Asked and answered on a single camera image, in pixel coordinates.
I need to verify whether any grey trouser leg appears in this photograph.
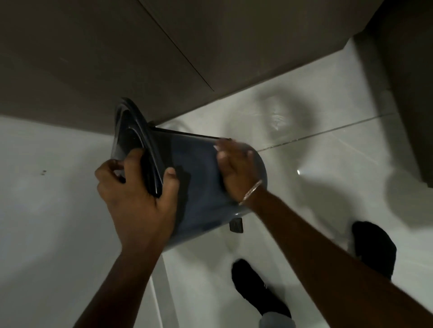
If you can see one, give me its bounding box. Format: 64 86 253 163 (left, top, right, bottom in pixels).
258 311 297 328

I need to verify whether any person's left hand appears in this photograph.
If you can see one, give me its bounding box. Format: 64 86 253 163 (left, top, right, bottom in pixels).
94 148 180 255

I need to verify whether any dark brown cabinet panel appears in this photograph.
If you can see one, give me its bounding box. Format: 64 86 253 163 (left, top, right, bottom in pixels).
367 0 433 189

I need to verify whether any person's black shoe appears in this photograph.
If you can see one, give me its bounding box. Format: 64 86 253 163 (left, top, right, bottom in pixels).
231 258 292 319
351 221 397 282

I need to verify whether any person's right hand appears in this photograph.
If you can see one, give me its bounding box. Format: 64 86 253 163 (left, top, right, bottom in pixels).
213 137 268 204

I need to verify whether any dark blue pedal bin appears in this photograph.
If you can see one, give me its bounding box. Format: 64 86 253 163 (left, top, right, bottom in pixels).
147 126 268 251

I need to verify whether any dark blue bin lid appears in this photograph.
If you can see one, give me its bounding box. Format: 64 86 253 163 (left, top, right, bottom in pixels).
111 97 167 199

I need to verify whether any person's right black shoe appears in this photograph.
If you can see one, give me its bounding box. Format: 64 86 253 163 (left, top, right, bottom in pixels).
351 221 397 282

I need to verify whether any silver bracelet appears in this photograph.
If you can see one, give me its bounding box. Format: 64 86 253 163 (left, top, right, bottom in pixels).
238 179 264 206

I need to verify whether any person's left forearm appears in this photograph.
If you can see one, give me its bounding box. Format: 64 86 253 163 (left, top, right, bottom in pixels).
72 244 164 328

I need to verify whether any person's left black shoe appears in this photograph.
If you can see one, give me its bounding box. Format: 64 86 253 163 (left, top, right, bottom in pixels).
231 258 292 319

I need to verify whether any brown cabinet door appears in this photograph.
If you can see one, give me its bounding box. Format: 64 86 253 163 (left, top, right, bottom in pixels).
138 0 385 126
0 0 216 136

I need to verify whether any person's right forearm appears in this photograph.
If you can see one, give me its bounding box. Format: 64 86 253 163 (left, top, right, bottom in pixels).
244 189 433 328

